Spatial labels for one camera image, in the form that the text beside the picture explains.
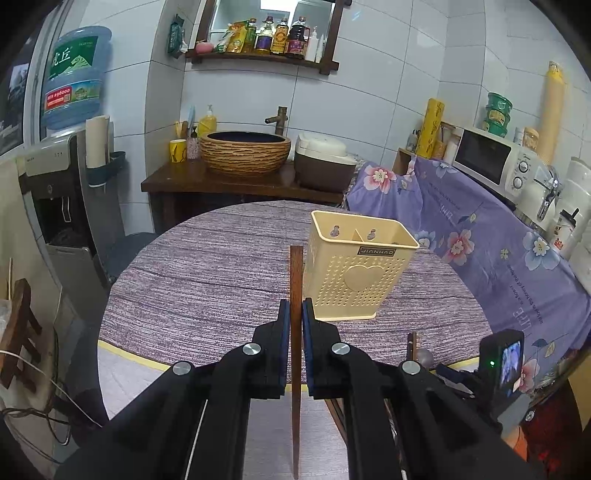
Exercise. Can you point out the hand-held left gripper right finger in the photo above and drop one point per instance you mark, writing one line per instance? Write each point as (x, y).
(308, 332)

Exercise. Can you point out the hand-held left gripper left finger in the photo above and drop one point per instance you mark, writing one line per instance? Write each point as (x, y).
(284, 332)

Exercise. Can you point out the cream perforated utensil holder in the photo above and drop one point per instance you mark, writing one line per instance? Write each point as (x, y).
(351, 277)

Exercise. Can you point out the purple floral cloth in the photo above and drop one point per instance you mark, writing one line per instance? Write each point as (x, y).
(485, 258)

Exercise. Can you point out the brown white rice cooker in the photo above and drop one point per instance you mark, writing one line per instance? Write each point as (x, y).
(323, 166)

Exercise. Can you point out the dark wooden counter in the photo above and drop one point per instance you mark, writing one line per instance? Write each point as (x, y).
(184, 182)

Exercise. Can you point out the brown woven basin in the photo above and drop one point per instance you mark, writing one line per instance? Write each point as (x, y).
(244, 154)

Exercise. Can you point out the white kitchen appliance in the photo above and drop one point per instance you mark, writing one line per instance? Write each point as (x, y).
(575, 203)

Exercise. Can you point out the chrome tap fitting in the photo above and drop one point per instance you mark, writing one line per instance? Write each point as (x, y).
(547, 191)

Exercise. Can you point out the wooden storage box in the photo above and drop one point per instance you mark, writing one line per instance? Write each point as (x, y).
(402, 161)

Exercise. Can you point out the patterned small cup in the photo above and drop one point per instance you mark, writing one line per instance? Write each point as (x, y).
(193, 148)

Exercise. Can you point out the yellow cup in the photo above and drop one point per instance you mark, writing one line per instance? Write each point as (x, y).
(178, 151)

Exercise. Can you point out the bronze faucet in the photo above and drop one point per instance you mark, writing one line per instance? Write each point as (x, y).
(279, 117)

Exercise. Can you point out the white microwave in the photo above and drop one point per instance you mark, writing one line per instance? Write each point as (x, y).
(485, 157)

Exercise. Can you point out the yellow soap bottle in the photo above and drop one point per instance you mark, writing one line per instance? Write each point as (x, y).
(207, 123)

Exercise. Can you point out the yellow wrap roll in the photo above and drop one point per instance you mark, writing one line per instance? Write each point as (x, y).
(430, 129)

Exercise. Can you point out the yellow lid jar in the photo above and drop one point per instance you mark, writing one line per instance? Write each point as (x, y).
(530, 139)

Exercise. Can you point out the dark wooden stool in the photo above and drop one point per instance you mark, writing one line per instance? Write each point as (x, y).
(21, 332)

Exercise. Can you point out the tall cream roll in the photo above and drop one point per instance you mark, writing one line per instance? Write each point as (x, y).
(551, 115)

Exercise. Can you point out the grey water dispenser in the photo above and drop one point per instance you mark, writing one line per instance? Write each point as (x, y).
(51, 184)

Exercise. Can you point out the white plastic bottle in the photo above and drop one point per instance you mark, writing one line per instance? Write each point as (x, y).
(312, 46)

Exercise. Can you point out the dark soy sauce bottle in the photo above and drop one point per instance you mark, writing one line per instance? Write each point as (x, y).
(298, 41)

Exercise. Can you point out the yellow label sauce bottle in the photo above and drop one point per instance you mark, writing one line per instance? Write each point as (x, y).
(279, 39)

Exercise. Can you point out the purple label bottle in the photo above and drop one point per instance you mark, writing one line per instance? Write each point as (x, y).
(264, 39)

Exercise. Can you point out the pink round object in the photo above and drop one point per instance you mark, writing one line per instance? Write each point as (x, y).
(203, 47)

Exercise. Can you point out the yellow refill pouch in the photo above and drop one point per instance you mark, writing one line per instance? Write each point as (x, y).
(236, 39)

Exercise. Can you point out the green oil bottle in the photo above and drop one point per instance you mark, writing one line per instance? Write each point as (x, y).
(251, 37)

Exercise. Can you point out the green packet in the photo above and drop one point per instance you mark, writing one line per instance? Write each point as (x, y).
(177, 37)

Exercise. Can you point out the blue water jug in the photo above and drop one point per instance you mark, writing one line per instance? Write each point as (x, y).
(74, 78)

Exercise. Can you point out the teal wall holder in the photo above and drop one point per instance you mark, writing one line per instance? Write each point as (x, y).
(108, 170)

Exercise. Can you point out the dark wooden wall shelf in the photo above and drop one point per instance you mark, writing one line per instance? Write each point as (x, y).
(258, 58)

